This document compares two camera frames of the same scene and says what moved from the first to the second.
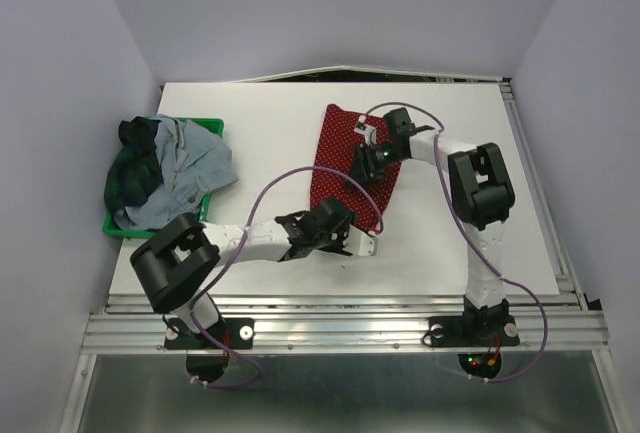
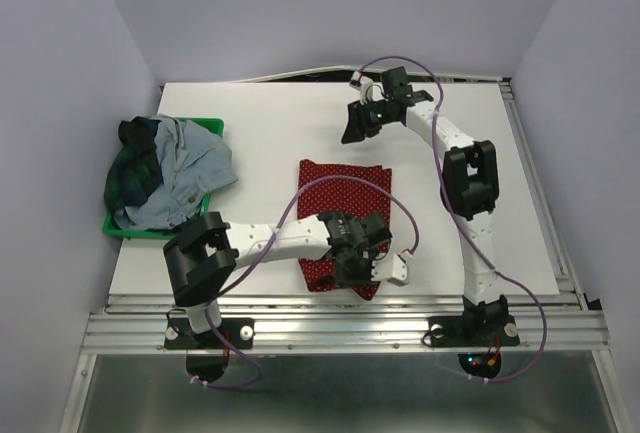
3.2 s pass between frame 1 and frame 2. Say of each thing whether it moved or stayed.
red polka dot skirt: moved
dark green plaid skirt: stayed
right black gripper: moved
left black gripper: moved
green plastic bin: stayed
